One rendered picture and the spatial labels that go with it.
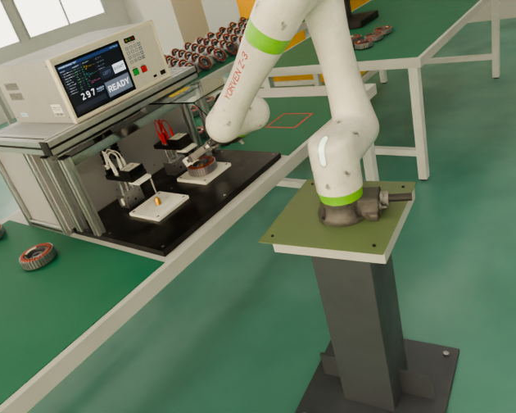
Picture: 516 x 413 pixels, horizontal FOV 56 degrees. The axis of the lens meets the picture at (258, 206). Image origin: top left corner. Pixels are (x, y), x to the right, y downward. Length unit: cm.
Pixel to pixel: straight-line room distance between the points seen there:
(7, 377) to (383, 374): 108
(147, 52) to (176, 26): 379
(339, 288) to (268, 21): 77
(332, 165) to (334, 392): 93
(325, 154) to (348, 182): 10
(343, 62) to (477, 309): 122
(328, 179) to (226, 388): 106
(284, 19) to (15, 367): 103
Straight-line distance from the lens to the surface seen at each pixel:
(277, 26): 119
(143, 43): 183
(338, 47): 134
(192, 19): 576
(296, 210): 146
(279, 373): 202
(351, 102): 137
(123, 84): 176
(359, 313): 151
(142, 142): 196
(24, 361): 134
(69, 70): 165
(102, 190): 186
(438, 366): 194
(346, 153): 126
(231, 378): 207
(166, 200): 170
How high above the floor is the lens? 148
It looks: 28 degrees down
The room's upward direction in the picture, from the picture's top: 16 degrees counter-clockwise
